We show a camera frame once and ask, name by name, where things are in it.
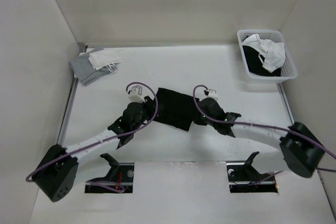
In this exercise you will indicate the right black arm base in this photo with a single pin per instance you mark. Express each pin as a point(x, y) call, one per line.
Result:
point(244, 178)

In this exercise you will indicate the folded grey tank top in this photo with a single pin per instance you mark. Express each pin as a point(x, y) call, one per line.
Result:
point(84, 71)

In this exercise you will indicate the white plastic basket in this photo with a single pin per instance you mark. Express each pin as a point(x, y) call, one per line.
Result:
point(288, 70)

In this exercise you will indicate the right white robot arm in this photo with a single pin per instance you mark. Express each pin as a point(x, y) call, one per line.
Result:
point(297, 149)

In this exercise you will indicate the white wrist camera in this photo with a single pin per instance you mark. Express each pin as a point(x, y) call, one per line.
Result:
point(209, 93)
point(135, 94)

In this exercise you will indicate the white tank top in basket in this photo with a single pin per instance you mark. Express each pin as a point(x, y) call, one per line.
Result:
point(274, 52)

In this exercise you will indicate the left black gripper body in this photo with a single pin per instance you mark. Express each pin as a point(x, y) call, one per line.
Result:
point(148, 113)

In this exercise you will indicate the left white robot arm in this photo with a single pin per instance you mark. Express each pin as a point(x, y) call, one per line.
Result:
point(56, 173)

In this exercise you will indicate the folded white tank top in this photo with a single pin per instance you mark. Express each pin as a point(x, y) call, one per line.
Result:
point(105, 59)

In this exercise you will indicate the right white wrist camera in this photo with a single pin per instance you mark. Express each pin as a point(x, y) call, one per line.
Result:
point(209, 93)

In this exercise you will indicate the black tank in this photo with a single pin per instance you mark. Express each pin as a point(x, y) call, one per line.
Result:
point(175, 109)
point(255, 63)

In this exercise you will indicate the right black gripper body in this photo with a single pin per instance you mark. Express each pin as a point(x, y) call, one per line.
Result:
point(199, 120)

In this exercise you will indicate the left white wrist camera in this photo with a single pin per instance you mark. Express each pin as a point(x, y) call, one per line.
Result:
point(135, 94)

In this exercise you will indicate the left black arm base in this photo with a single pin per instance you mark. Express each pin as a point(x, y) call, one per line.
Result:
point(118, 179)

